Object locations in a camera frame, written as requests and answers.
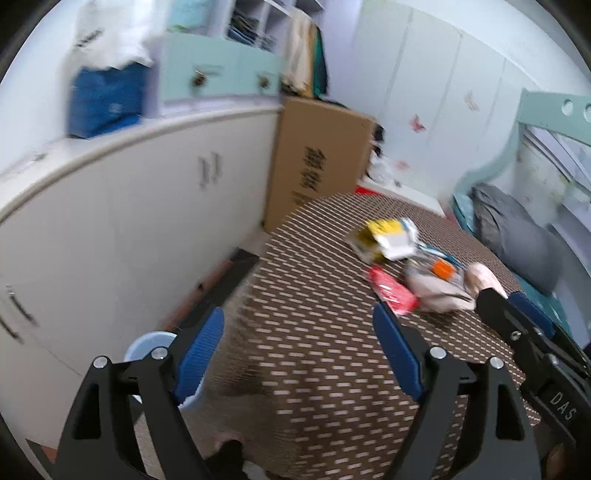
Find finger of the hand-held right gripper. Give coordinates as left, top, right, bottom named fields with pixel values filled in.
left=475, top=287, right=561, bottom=374
left=508, top=292, right=589, bottom=367

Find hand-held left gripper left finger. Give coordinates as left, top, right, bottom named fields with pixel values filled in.
left=55, top=305, right=226, bottom=480

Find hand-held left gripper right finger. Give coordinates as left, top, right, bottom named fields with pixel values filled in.
left=373, top=302, right=543, bottom=480

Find beige paper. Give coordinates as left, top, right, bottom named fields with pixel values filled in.
left=464, top=262, right=509, bottom=301

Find blue plastic waste bin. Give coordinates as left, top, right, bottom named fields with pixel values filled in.
left=124, top=331, right=204, bottom=411

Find red snack packet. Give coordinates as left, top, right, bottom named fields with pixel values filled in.
left=366, top=265, right=419, bottom=317

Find white plastic bag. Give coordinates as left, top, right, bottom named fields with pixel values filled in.
left=369, top=154, right=398, bottom=185
left=405, top=258, right=477, bottom=315

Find orange peel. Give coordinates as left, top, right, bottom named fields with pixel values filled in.
left=429, top=260, right=459, bottom=281

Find white box with blue print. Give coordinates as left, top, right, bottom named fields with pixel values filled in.
left=416, top=242, right=462, bottom=271

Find yellow and white small box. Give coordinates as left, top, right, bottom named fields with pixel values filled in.
left=348, top=218, right=419, bottom=263

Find person's right hand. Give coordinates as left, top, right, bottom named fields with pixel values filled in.
left=540, top=443, right=575, bottom=480

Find grey quilt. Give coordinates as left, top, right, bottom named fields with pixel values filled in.
left=468, top=182, right=566, bottom=296

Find brown polka-dot tablecloth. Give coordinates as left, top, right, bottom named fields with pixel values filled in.
left=182, top=193, right=543, bottom=480

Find white wooden step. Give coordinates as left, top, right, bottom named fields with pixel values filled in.
left=392, top=185, right=446, bottom=215

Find white low cabinet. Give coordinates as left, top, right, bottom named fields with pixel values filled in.
left=0, top=104, right=284, bottom=388

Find tall cardboard box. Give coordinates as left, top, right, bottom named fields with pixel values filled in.
left=263, top=96, right=379, bottom=232

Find white wardrobe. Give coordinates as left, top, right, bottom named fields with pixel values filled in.
left=323, top=0, right=527, bottom=217

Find blue bag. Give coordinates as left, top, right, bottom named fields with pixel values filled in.
left=68, top=65, right=148, bottom=139

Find mint drawer shelf unit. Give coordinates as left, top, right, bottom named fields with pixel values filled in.
left=157, top=0, right=324, bottom=109

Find hanging green garment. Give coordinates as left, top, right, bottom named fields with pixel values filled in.
left=311, top=25, right=328, bottom=95

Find hanging cream jacket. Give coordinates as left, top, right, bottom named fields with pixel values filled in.
left=284, top=9, right=319, bottom=93

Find folded jeans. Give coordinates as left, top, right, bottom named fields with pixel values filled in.
left=228, top=14, right=259, bottom=44

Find white paper shopping bag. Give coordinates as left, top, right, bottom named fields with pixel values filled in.
left=65, top=0, right=155, bottom=70

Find teal bunk bed frame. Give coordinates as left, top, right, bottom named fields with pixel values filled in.
left=450, top=88, right=591, bottom=217

